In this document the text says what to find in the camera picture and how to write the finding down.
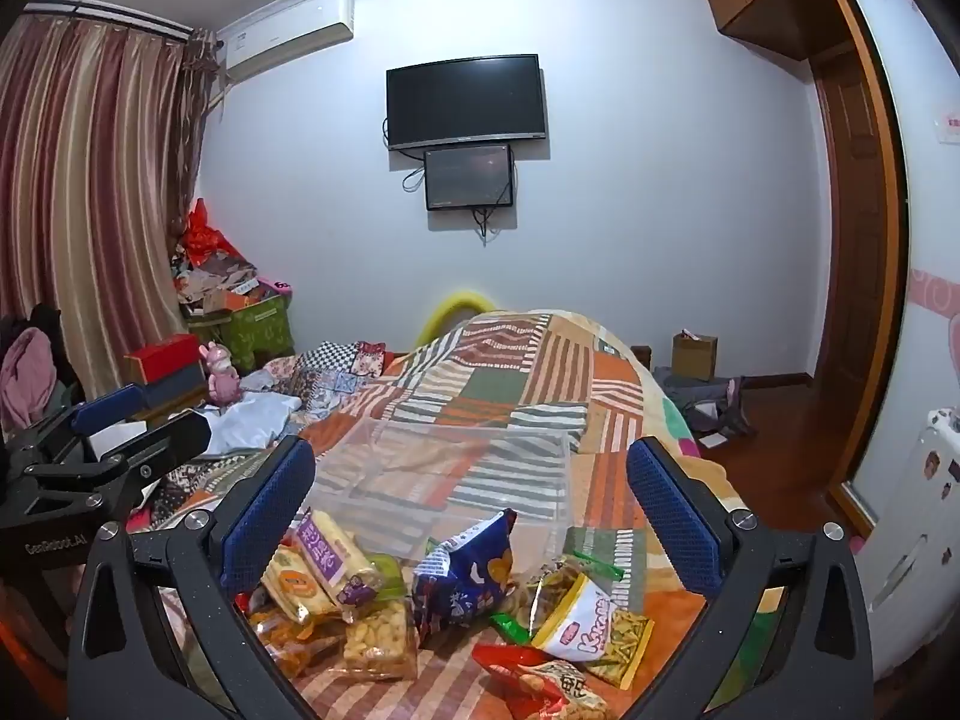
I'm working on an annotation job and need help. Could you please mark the green storage box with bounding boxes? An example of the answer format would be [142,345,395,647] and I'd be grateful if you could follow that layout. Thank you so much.
[187,292,295,376]

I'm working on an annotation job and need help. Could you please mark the brown wooden door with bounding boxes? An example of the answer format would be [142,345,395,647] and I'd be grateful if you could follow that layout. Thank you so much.
[808,52,875,391]

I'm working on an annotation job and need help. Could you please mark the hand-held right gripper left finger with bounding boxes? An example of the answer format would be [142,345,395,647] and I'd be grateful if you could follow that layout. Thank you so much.
[66,435,316,720]

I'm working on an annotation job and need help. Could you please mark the pink toy figure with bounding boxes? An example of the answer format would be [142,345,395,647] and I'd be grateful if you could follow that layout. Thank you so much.
[199,341,242,406]

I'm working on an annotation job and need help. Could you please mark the red plastic bag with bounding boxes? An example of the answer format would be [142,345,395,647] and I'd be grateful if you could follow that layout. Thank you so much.
[184,199,233,265]

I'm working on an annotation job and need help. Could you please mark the white appliance with stickers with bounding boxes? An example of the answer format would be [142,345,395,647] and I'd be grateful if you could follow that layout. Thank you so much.
[855,409,960,683]

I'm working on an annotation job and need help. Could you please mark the dark blue box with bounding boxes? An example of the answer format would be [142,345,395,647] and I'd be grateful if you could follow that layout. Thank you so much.
[139,371,208,412]

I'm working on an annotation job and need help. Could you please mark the red snack bag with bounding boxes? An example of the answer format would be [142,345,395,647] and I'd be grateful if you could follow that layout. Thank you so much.
[472,643,612,720]

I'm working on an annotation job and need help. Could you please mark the black garment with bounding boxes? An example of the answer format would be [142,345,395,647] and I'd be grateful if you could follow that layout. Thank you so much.
[0,304,76,421]

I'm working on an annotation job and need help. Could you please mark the orange label cracker packet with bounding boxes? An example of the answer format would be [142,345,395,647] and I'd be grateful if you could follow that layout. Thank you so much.
[261,544,338,623]

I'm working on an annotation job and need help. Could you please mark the purple label cracker packet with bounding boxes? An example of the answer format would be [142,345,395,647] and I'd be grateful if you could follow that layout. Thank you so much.
[294,510,383,608]

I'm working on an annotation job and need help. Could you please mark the black wall television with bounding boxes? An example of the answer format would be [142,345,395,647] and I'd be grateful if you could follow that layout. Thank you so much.
[386,54,547,151]

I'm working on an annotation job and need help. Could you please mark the checkered patchwork quilt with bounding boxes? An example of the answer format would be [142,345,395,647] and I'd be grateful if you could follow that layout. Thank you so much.
[262,340,391,421]

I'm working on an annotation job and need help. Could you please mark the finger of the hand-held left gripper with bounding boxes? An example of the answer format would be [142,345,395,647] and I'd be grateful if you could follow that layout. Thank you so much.
[30,384,149,458]
[90,411,212,511]

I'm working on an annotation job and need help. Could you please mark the dark clothes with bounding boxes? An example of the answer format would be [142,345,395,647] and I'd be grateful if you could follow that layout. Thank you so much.
[652,367,758,440]

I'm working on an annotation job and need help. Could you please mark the green pea snack packet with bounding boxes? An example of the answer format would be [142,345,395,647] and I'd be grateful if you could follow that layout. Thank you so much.
[585,607,655,691]

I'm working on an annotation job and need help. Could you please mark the blue snack bag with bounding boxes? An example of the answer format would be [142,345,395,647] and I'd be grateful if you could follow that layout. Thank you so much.
[411,508,518,642]

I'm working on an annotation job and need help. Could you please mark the wooden door frame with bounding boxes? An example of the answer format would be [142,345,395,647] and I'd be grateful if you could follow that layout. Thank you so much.
[821,0,912,537]

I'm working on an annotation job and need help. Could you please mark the red box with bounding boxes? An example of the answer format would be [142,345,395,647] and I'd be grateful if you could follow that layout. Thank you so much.
[124,334,203,383]

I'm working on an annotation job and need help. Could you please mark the clear biscuit packet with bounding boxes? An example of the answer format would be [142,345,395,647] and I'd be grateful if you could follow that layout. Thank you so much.
[341,596,419,682]

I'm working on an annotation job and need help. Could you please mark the striped patchwork blanket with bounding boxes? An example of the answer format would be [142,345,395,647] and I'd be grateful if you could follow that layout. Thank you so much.
[300,307,751,720]

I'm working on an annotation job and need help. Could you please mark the clear plastic container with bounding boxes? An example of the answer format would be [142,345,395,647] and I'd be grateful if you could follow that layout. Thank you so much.
[307,420,575,563]

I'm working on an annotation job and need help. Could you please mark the white air conditioner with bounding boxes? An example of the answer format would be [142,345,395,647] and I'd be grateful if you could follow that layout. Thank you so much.
[217,0,353,83]

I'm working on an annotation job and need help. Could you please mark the striped brown curtain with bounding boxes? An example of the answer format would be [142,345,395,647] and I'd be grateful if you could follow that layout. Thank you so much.
[0,11,218,406]

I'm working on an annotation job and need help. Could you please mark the pink garment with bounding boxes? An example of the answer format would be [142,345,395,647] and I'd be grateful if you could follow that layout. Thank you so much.
[0,326,57,428]

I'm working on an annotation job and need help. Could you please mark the light blue cloth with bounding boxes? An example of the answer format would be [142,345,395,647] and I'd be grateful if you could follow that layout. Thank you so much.
[202,390,301,458]

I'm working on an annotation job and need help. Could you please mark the small black wall monitor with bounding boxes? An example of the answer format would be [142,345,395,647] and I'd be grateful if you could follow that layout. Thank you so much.
[424,144,515,211]

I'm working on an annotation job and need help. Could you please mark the clear green noodle bag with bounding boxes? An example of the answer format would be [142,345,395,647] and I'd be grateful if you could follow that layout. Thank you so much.
[525,559,620,661]

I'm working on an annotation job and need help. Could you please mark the yellow hoop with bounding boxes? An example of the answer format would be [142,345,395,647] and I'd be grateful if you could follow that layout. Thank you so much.
[416,286,500,350]

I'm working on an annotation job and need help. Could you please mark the cardboard box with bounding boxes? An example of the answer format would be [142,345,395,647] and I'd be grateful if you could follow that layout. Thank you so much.
[671,330,719,382]

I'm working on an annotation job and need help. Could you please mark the pile of printed papers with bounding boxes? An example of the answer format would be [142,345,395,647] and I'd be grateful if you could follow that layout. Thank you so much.
[172,247,263,316]

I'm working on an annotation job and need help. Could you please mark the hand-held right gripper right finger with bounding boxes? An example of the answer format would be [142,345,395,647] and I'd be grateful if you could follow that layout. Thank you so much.
[626,435,875,720]

